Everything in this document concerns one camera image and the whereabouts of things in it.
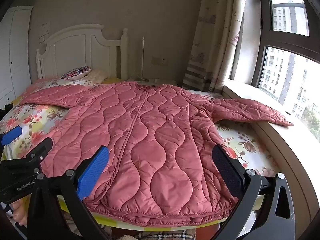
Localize person's left hand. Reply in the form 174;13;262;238
10;199;28;227

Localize pink quilted jacket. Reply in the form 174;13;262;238
19;81;294;228

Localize embroidered round pillow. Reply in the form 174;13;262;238
61;66;92;80

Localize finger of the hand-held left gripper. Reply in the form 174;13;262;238
21;137;54;166
0;126;23;147

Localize thin white pole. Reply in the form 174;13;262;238
141;36;146;81

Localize dark framed window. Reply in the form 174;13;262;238
251;0;320;143

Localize printed beige curtain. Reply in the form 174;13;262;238
182;0;248;93

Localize wall socket panel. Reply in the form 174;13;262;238
151;57;168;67

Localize floral bed blanket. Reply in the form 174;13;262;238
0;76;281;230

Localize white wardrobe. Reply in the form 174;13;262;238
0;6;34;108

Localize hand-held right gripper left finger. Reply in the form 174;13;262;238
27;145;110;240

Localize white wooden headboard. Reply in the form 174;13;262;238
36;24;129;83

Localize beige windowsill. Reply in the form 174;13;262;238
222;79;320;220

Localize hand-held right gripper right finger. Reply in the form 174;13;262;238
211;144;296;240

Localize cream fluffy pillow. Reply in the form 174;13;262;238
87;69;109;83

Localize plaid pants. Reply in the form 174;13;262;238
135;226;221;240

